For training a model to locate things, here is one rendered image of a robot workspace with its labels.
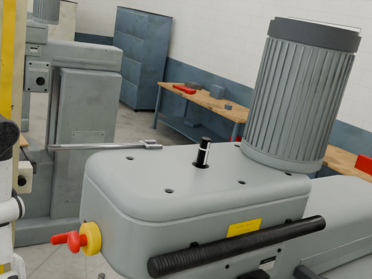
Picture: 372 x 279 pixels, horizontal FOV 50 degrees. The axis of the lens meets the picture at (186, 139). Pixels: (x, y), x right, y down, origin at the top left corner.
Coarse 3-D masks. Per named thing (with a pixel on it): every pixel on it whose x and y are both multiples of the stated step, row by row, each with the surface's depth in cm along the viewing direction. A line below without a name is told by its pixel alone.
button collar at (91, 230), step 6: (90, 222) 73; (84, 228) 72; (90, 228) 71; (96, 228) 72; (90, 234) 70; (96, 234) 71; (90, 240) 70; (96, 240) 71; (84, 246) 73; (90, 246) 70; (96, 246) 71; (84, 252) 73; (90, 252) 71; (96, 252) 72
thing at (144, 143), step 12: (48, 144) 76; (60, 144) 77; (72, 144) 78; (84, 144) 79; (96, 144) 81; (108, 144) 82; (120, 144) 83; (132, 144) 85; (144, 144) 86; (156, 144) 87
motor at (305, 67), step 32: (288, 32) 82; (320, 32) 79; (352, 32) 81; (288, 64) 83; (320, 64) 81; (352, 64) 86; (256, 96) 92; (288, 96) 84; (320, 96) 83; (256, 128) 91; (288, 128) 86; (320, 128) 86; (256, 160) 90; (288, 160) 88; (320, 160) 92
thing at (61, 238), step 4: (68, 232) 82; (52, 236) 81; (56, 236) 80; (60, 236) 80; (64, 236) 81; (52, 240) 80; (56, 240) 80; (60, 240) 80; (64, 240) 81; (56, 244) 80
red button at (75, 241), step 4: (72, 232) 71; (76, 232) 71; (68, 236) 71; (72, 236) 70; (76, 236) 70; (80, 236) 71; (84, 236) 72; (68, 240) 71; (72, 240) 70; (76, 240) 70; (80, 240) 71; (84, 240) 71; (68, 244) 71; (72, 244) 70; (76, 244) 69; (80, 244) 71; (84, 244) 71; (72, 248) 70; (76, 248) 70; (76, 252) 70
